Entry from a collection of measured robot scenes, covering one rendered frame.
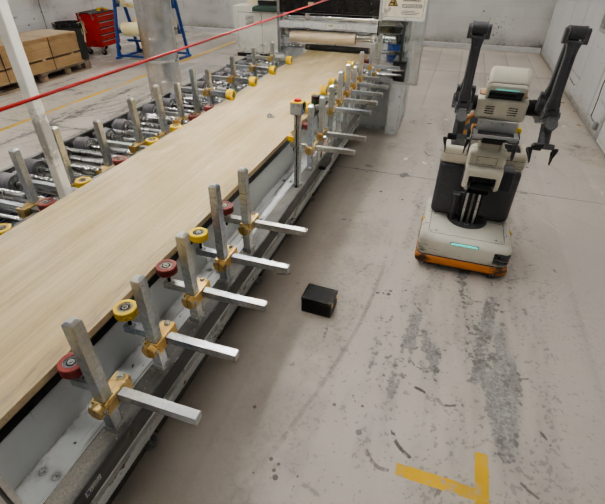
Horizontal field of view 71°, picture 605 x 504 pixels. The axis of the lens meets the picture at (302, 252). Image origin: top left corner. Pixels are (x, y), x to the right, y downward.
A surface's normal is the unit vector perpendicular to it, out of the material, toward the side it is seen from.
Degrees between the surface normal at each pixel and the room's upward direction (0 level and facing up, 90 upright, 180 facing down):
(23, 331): 0
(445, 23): 90
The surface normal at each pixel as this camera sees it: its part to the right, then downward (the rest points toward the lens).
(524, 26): -0.32, 0.55
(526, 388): 0.00, -0.81
